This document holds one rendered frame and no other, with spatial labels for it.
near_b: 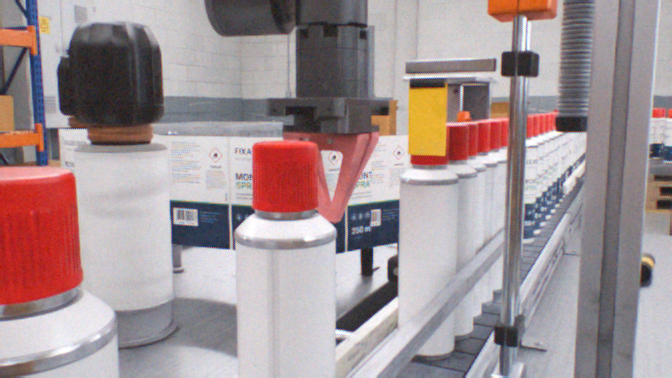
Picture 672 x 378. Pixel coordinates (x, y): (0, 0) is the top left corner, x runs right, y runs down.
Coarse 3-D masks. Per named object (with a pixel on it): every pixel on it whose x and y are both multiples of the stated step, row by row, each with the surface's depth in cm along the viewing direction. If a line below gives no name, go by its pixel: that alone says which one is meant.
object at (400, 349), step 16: (496, 240) 63; (480, 256) 56; (496, 256) 60; (464, 272) 51; (480, 272) 53; (448, 288) 47; (464, 288) 48; (432, 304) 43; (448, 304) 44; (416, 320) 40; (432, 320) 41; (400, 336) 37; (416, 336) 37; (384, 352) 35; (400, 352) 35; (416, 352) 38; (368, 368) 32; (384, 368) 33; (400, 368) 35
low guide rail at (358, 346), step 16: (368, 320) 53; (384, 320) 53; (352, 336) 49; (368, 336) 50; (384, 336) 53; (336, 352) 46; (352, 352) 47; (368, 352) 50; (336, 368) 45; (352, 368) 47
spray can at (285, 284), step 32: (256, 160) 29; (288, 160) 29; (256, 192) 29; (288, 192) 29; (256, 224) 29; (288, 224) 29; (320, 224) 30; (256, 256) 29; (288, 256) 28; (320, 256) 29; (256, 288) 29; (288, 288) 28; (320, 288) 29; (256, 320) 29; (288, 320) 29; (320, 320) 29; (256, 352) 29; (288, 352) 29; (320, 352) 30
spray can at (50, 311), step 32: (0, 192) 15; (32, 192) 16; (64, 192) 16; (0, 224) 15; (32, 224) 16; (64, 224) 17; (0, 256) 15; (32, 256) 16; (64, 256) 17; (0, 288) 16; (32, 288) 16; (64, 288) 17; (0, 320) 16; (32, 320) 16; (64, 320) 16; (96, 320) 17; (0, 352) 15; (32, 352) 15; (64, 352) 16; (96, 352) 17
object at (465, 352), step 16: (544, 240) 100; (528, 256) 89; (528, 272) 82; (496, 304) 68; (480, 320) 63; (496, 320) 63; (480, 336) 58; (464, 352) 55; (480, 352) 58; (416, 368) 51; (432, 368) 51; (448, 368) 51; (464, 368) 51
